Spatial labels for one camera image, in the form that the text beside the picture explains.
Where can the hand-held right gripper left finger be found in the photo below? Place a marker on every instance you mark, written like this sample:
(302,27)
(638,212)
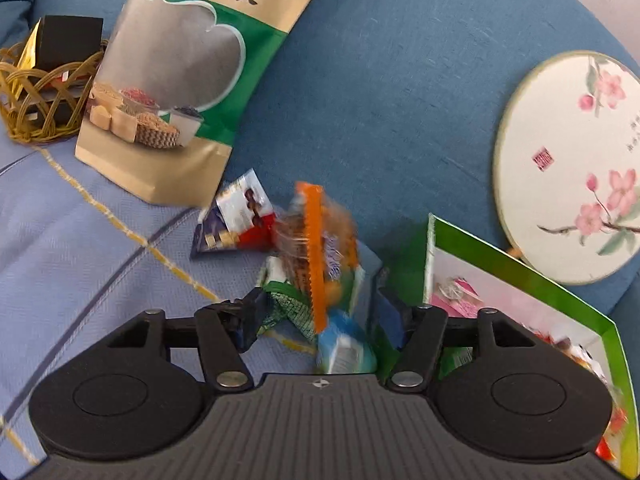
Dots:
(250,321)

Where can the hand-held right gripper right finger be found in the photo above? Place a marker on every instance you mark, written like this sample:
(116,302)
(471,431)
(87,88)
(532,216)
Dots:
(391,321)

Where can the orange clear snack packet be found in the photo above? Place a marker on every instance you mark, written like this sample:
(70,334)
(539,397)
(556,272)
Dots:
(315,255)

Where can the green cardboard box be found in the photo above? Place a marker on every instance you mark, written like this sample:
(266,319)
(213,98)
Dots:
(525,310)

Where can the green patterned snack packet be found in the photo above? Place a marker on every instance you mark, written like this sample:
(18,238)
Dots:
(287,310)

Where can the light blue snack packet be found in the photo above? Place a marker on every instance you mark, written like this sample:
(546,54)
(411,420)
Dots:
(345,347)

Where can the pink snack packet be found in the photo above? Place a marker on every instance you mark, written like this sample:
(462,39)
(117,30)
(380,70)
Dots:
(457,294)

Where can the blue white chocolate packet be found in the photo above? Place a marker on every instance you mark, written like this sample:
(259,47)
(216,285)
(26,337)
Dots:
(235,215)

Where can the light blue striped blanket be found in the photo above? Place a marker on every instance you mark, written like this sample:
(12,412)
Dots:
(90,270)

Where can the blue sofa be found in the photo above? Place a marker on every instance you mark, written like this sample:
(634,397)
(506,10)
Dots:
(390,100)

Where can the round floral fan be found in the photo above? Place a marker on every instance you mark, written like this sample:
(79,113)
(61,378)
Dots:
(575,170)

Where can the red snack packet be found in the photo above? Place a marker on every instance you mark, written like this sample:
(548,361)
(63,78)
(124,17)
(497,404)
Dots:
(612,425)

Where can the gold green standing pouch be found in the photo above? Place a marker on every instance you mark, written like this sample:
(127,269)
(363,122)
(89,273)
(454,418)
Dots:
(185,75)

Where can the woven wicker basket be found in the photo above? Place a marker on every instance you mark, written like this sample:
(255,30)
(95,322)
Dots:
(40,95)

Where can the black box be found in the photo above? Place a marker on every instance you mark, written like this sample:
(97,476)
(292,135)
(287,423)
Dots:
(67,42)

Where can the gold foil packet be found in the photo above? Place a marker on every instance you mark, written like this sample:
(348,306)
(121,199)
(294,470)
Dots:
(27,60)

